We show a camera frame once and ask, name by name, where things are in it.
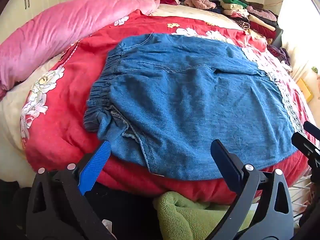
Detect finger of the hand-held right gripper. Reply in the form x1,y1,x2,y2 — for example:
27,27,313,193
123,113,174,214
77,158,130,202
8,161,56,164
303,121,320,140
291,131,320,167

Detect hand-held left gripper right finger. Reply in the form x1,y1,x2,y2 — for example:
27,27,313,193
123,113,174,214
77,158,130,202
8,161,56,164
211,139,294,240

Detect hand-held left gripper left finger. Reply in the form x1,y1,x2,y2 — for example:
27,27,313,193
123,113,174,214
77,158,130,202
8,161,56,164
26,140,118,240

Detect blue denim pants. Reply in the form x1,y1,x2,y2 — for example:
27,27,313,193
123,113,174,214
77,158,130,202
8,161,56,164
84,32,298,181

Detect yellow box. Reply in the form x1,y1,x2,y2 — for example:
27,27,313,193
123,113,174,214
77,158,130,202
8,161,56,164
297,78,314,103

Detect red floral blanket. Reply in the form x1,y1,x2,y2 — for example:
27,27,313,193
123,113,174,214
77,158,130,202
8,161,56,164
20,15,315,204

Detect green fleece clothing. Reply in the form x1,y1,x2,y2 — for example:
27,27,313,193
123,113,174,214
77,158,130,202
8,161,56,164
152,191,258,240

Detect purple garment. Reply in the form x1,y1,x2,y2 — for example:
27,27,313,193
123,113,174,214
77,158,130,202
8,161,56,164
268,45,292,66

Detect cream bedsheet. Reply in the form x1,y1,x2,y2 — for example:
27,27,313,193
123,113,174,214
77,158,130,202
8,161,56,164
0,54,64,187

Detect pile of folded clothes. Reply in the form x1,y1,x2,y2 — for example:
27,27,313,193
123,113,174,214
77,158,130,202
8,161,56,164
219,0,284,46

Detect pink fleece blanket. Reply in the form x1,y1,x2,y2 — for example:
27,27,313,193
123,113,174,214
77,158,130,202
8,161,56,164
0,0,162,99

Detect pink fluffy garment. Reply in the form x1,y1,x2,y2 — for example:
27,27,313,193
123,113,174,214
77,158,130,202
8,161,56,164
184,0,217,10

